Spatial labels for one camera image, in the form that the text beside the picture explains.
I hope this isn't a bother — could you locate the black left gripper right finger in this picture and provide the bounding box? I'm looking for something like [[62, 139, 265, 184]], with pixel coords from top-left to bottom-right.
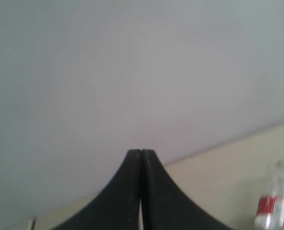
[[140, 149, 231, 230]]

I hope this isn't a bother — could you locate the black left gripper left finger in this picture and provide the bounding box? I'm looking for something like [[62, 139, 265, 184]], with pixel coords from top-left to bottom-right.
[[54, 149, 142, 230]]

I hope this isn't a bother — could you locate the clear red-label cola bottle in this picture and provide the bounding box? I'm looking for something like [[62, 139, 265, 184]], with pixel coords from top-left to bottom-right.
[[254, 161, 284, 230]]

